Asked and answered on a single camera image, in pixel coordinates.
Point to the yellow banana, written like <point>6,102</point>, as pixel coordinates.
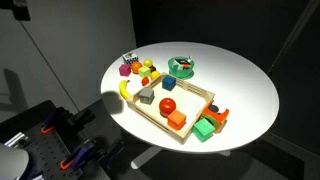
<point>123,90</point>

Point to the dark mounted camera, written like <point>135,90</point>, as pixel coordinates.
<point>21,10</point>

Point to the robot mounting cart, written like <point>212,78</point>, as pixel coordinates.
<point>100,116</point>

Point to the gray cube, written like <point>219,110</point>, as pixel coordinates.
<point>146,96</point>

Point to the blue cube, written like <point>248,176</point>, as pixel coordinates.
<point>168,83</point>

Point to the lime green cube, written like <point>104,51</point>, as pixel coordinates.
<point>144,72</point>

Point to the yellow toy fruit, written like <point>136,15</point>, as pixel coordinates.
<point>155,75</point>

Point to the black perforated breadboard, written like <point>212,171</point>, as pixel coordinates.
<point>46,150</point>

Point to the aluminium extrusion bar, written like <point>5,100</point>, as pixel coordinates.
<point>15,140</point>

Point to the dark red toy piece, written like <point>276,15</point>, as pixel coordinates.
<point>152,68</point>

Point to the yellow lemon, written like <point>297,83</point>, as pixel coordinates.
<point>148,63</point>

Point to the small red toy fruit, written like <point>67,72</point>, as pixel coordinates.
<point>145,81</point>

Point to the small printed box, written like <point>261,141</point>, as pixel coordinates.
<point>183,63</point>

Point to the blue white toy block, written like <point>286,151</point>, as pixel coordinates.
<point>130,58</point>

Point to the wooden tray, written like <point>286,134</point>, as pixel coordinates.
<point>188,100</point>

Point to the green bowl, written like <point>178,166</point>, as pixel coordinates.
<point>173,68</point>

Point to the orange arch block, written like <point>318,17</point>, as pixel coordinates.
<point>220,117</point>

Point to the orange cube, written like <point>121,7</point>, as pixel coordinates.
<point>176,120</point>

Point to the purple spring clamp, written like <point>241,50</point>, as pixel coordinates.
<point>53,123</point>
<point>80,155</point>

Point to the red ball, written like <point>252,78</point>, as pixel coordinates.
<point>167,106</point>

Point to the magenta cube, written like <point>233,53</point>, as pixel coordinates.
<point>125,70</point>

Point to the orange fruit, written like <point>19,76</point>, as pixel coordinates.
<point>136,67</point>

